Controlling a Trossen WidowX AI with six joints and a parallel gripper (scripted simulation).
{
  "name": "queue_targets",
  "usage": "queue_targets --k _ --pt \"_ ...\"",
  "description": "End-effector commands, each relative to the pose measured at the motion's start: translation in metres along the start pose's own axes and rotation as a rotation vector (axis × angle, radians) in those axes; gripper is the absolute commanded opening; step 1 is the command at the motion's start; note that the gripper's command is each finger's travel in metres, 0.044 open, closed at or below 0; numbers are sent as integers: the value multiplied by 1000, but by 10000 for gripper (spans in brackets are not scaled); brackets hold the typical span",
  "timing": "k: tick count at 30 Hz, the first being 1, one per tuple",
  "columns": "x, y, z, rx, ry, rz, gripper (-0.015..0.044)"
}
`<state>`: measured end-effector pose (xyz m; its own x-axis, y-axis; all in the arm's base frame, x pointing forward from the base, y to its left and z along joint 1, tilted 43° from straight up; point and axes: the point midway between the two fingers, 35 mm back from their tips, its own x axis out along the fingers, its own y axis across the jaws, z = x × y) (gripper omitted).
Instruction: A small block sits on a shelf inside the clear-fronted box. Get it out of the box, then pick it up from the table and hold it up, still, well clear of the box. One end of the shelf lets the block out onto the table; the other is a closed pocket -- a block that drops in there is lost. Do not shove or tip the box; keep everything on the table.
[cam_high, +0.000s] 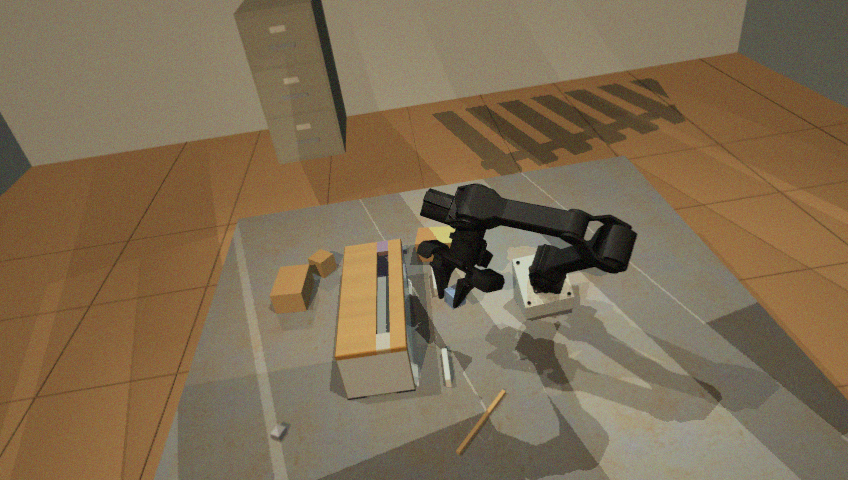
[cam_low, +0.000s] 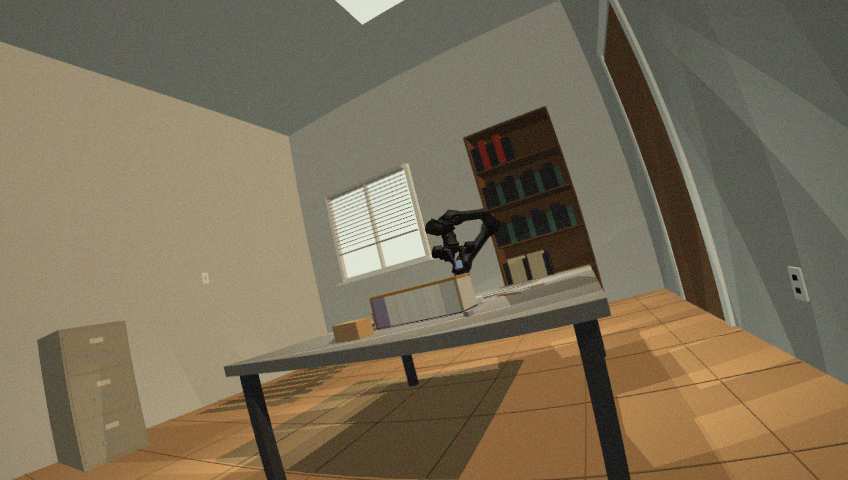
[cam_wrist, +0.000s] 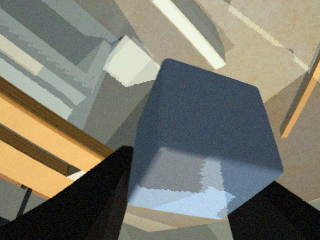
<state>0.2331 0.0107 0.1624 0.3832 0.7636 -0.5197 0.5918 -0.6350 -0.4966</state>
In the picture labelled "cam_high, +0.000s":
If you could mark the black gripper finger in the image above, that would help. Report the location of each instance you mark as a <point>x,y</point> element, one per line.
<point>463,287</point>
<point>442,277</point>

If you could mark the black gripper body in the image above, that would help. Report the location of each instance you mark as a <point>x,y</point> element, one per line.
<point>463,254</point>

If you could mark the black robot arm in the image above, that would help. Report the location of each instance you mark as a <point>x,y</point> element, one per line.
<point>475,208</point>

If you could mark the yellow-green thin stick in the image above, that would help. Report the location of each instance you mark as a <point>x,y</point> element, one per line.
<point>480,422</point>

